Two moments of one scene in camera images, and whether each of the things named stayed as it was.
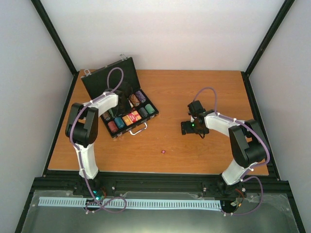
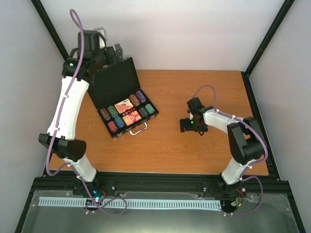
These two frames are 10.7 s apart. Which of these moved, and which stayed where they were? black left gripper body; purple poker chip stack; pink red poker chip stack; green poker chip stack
Moved: black left gripper body
Stayed: purple poker chip stack; pink red poker chip stack; green poker chip stack
